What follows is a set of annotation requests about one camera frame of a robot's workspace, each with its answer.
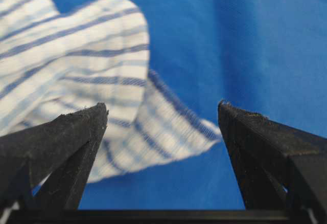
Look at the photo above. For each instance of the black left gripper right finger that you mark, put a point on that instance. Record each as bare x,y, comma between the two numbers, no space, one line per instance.
276,166

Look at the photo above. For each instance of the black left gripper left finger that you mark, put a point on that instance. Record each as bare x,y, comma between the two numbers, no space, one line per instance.
47,166

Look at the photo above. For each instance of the white blue striped towel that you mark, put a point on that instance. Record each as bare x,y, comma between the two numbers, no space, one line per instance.
53,63

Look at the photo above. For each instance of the blue table cloth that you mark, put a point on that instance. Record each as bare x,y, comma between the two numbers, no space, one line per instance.
265,56

